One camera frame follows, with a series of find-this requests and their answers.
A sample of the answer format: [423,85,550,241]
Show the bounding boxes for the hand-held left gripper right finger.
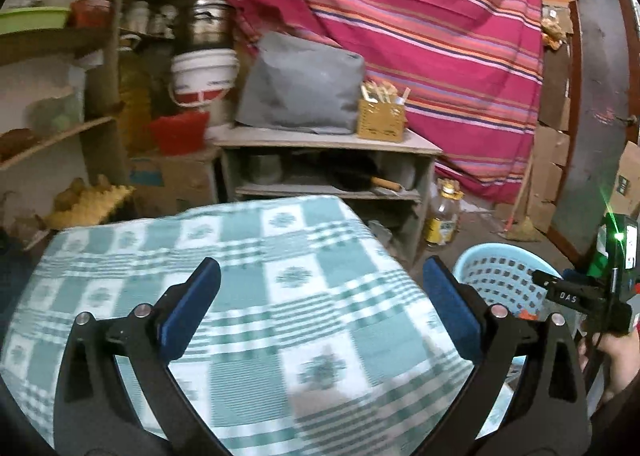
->
[422,256,593,456]

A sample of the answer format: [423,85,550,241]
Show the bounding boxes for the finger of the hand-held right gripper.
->
[531,269,565,289]

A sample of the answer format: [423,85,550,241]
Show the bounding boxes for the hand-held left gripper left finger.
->
[52,257,223,456]

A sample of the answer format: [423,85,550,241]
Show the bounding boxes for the light blue plastic basket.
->
[452,243,565,439]

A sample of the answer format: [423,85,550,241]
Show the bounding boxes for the person's right hand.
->
[595,322,640,396]

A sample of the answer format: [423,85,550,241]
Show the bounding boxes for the straw broom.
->
[501,153,545,243]

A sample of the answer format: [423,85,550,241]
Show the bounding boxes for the clear oil bottle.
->
[424,179,465,247]

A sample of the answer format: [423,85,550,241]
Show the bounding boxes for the stacked cardboard sheets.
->
[525,43,573,234]

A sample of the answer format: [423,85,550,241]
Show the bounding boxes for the green checkered tablecloth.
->
[0,196,476,456]

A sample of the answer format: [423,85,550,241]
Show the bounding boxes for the brown cardboard box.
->
[127,148,223,217]

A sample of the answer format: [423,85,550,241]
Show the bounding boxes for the yellow egg tray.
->
[47,183,136,229]

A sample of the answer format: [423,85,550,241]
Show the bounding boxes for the black frying pan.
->
[332,163,403,193]

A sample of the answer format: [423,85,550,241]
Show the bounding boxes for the potato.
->
[55,178,86,209]

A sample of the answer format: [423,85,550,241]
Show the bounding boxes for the red plastic basin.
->
[149,110,211,157]

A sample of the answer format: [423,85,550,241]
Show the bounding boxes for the yellow utensil holder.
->
[356,98,406,143]

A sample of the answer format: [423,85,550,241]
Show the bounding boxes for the wooden cabinet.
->
[210,126,443,267]

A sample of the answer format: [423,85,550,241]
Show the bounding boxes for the yellow oil jug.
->
[117,33,153,151]

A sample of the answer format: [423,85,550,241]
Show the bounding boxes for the bunch of wooden chopsticks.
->
[361,80,415,104]

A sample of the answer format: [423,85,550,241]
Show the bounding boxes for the clear plastic box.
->
[27,96,83,134]

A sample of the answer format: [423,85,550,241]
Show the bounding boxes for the row of sweet potatoes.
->
[0,128,38,161]

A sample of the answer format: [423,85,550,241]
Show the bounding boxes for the white plastic bucket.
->
[167,48,240,108]

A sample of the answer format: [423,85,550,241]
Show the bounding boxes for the hanging tan bundle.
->
[542,18,569,49]

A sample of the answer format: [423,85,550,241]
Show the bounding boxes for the grey cushion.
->
[235,30,367,134]

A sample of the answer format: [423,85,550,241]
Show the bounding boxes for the red striped cloth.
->
[222,0,546,204]

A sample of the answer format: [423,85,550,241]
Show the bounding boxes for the steel stock pot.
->
[182,0,236,49]

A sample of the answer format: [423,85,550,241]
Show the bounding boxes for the white plastic jar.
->
[131,0,151,31]

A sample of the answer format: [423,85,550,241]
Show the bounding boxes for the wooden shelf unit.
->
[0,0,286,257]

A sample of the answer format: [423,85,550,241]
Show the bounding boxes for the small red basket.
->
[70,0,117,29]

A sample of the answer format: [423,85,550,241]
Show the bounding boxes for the green plastic basin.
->
[0,7,72,36]

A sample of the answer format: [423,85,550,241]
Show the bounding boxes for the grey door brown frame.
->
[550,0,640,261]

